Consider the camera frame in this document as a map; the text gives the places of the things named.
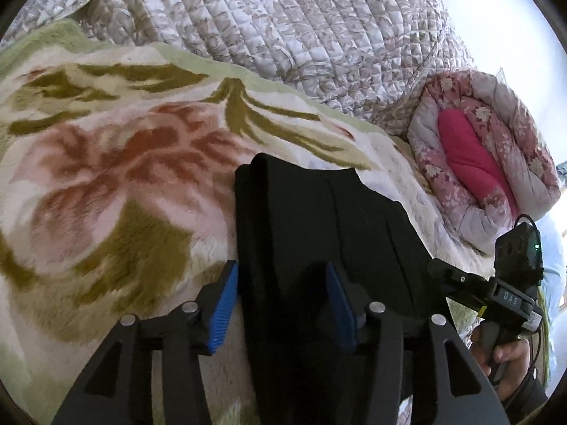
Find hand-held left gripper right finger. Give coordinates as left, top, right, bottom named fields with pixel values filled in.
left=325, top=261, right=510, bottom=425

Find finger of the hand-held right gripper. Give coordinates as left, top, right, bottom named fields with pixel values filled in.
left=426, top=257, right=493, bottom=316

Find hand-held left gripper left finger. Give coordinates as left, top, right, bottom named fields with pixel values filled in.
left=51, top=259, right=241, bottom=425

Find black pants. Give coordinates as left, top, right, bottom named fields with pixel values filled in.
left=234, top=153, right=453, bottom=425

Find person's right forearm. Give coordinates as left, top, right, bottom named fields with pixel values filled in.
left=497, top=363, right=551, bottom=416

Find person's right hand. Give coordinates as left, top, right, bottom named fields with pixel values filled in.
left=470, top=324, right=539, bottom=391

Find light blue cloth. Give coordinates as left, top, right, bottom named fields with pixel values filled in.
left=534, top=210, right=567, bottom=366

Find pink floral rolled quilt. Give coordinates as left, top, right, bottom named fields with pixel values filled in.
left=406, top=70, right=562, bottom=256

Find floral plush blanket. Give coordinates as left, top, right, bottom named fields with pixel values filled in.
left=0, top=18, right=490, bottom=425

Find quilted floral bedspread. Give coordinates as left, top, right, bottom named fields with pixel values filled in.
left=9, top=0, right=478, bottom=139

